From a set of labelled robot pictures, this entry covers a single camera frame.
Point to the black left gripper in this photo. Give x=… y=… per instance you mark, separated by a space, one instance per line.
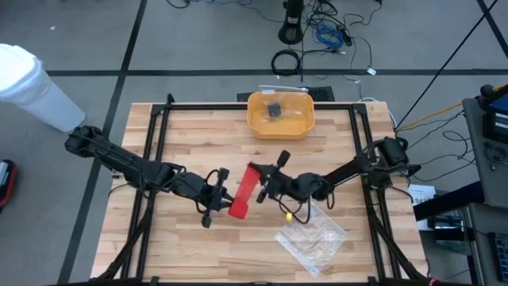
x=198 y=190

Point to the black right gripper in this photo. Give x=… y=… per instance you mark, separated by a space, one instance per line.
x=293 y=186

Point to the red bandage strip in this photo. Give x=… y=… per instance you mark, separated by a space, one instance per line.
x=246 y=190

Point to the clear plastic zip bag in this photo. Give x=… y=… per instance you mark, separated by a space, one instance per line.
x=313 y=238
x=293 y=105

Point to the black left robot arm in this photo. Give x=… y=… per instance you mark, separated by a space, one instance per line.
x=119 y=159

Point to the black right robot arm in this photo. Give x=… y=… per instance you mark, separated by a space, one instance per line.
x=349 y=171

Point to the yellow plastic bin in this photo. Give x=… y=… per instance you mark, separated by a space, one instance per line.
x=282 y=129

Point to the black perforated floor panel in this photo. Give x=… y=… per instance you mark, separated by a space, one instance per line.
x=323 y=94

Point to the black stand base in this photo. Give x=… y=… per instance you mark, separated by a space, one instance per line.
x=290 y=33

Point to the white paper sheet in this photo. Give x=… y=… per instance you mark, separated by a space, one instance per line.
x=420 y=194

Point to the black power strip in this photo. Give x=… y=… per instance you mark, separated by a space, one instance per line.
x=344 y=35

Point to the black slanted pole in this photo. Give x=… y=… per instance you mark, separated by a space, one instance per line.
x=447 y=63

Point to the red and black case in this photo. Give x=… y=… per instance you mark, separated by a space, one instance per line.
x=8 y=186

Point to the grey equipment cart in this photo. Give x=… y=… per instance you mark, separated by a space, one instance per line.
x=484 y=167

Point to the white trash bin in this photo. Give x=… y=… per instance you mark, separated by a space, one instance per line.
x=35 y=91

